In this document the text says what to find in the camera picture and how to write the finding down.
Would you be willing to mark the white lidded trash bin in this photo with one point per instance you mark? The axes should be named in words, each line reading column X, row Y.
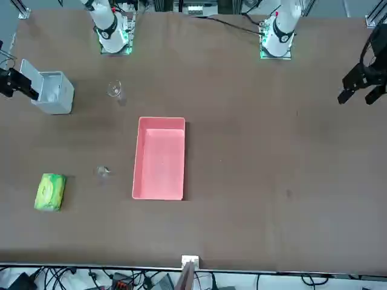
column 57, row 96

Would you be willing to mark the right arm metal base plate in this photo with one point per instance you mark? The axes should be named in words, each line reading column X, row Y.
column 128, row 36

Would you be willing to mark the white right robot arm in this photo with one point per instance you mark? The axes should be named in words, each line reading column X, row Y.
column 110, row 36

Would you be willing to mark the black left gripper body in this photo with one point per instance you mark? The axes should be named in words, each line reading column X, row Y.
column 381, row 45

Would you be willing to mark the green tissue pack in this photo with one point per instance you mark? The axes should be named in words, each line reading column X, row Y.
column 50, row 193

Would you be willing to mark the black device with red parts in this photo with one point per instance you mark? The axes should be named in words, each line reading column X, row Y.
column 122, row 282

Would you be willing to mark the white terminal block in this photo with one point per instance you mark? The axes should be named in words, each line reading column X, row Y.
column 195, row 9

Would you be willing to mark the aluminium corner profile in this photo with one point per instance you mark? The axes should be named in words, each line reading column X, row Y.
column 24, row 12
column 372, row 19

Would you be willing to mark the aluminium frame post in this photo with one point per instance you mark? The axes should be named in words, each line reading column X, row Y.
column 190, row 261

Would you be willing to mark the dark grey power box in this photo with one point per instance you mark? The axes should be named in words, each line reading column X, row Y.
column 164, row 282

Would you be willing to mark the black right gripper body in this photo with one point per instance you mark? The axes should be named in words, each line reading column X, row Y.
column 6, row 83

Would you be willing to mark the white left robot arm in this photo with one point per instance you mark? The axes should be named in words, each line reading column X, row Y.
column 281, row 33

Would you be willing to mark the large glass beaker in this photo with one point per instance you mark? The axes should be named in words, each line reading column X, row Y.
column 114, row 89

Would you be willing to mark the black power adapter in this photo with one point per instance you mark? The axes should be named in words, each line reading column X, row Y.
column 21, row 282

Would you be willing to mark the pink plastic container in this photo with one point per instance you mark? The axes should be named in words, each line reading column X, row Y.
column 160, row 166

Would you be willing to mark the small glass beaker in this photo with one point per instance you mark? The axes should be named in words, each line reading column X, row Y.
column 102, row 172

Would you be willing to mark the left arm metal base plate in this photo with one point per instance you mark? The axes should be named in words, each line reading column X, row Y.
column 262, row 36

